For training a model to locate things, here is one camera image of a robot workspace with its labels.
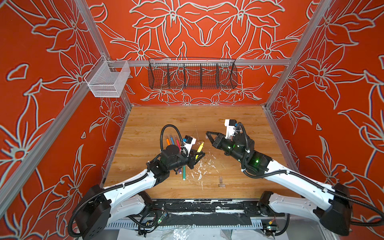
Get yellow marker pen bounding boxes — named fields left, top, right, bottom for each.
left=195, top=142, right=204, bottom=160

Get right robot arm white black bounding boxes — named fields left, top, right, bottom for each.
left=206, top=120, right=384, bottom=236

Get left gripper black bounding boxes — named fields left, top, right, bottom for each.
left=167, top=148, right=204, bottom=172

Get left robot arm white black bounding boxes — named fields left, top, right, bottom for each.
left=67, top=136, right=206, bottom=240

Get black wire basket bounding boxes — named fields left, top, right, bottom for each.
left=148, top=57, right=238, bottom=90

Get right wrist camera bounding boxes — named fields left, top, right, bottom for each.
left=225, top=119, right=237, bottom=140

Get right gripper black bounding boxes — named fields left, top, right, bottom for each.
left=205, top=130, right=248, bottom=165

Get grey cable duct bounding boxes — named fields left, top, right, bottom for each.
left=105, top=219, right=263, bottom=231

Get white mesh basket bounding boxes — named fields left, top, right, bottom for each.
left=85, top=61, right=131, bottom=98

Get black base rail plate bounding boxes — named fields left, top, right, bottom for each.
left=135, top=199, right=285, bottom=225

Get pink marker pen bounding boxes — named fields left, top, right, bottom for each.
left=175, top=137, right=181, bottom=151

